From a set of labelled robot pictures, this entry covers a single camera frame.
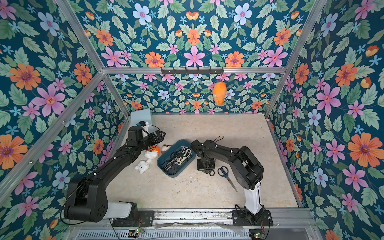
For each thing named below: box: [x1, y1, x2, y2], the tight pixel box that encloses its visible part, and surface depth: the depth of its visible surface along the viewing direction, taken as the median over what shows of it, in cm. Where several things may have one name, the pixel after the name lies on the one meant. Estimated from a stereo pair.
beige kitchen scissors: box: [177, 148, 192, 165], surface depth 95 cm
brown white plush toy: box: [161, 144, 173, 155], surface depth 98 cm
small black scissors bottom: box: [204, 169, 215, 177], surface depth 90 cm
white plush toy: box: [134, 159, 152, 174], surface depth 90 cm
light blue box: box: [130, 108, 152, 127], surface depth 100 cm
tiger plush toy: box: [144, 146, 161, 159], surface depth 94 cm
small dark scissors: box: [164, 147, 188, 167], surface depth 95 cm
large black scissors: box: [161, 151, 181, 172], surface depth 92 cm
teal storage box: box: [157, 139, 197, 178], surface depth 95 cm
